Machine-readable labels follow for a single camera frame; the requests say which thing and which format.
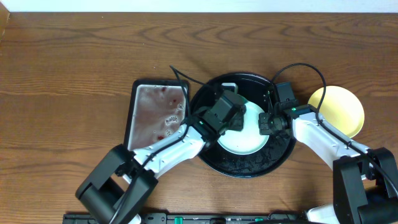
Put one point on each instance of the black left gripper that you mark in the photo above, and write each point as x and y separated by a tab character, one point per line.
240	121

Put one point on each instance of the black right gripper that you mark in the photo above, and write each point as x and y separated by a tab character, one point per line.
263	129

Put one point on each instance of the light green plate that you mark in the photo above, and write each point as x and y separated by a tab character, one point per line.
248	140

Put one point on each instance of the yellow plate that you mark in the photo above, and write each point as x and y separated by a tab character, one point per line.
342	109

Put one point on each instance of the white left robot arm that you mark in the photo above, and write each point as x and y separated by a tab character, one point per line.
117	188

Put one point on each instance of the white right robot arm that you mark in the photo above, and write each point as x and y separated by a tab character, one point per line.
364	179

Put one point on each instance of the round black tray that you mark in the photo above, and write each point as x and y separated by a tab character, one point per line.
277	149

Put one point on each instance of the black rectangular water tray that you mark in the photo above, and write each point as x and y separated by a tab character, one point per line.
156	109

